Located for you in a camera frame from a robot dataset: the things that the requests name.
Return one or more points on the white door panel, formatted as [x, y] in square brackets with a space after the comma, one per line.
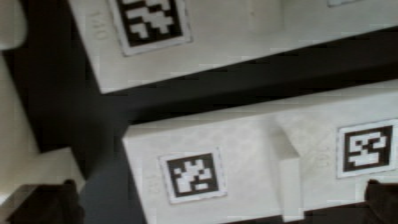
[267, 160]
[155, 39]

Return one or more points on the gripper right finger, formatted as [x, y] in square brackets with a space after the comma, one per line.
[381, 196]

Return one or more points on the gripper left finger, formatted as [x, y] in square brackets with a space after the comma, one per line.
[43, 204]

